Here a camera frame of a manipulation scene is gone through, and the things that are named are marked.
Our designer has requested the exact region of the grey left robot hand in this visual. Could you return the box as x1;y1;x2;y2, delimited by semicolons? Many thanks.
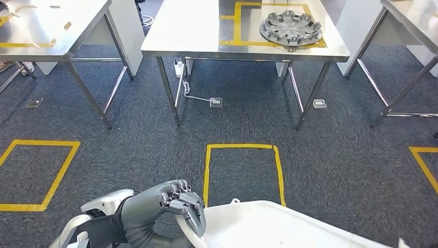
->
119;179;207;248

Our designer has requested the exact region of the white curved body panel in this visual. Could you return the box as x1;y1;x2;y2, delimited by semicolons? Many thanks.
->
176;198;411;248

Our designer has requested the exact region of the stainless steel workbench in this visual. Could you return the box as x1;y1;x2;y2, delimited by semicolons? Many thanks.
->
343;0;438;129
0;0;135;130
140;0;351;131

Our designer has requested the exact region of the person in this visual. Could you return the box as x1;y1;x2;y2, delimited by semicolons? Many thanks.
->
0;60;36;74

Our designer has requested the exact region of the yellow tape marking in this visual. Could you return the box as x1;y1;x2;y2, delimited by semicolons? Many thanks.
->
218;2;327;49

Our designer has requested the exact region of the grey wheel hub cap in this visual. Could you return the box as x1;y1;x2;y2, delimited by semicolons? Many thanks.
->
259;9;323;53

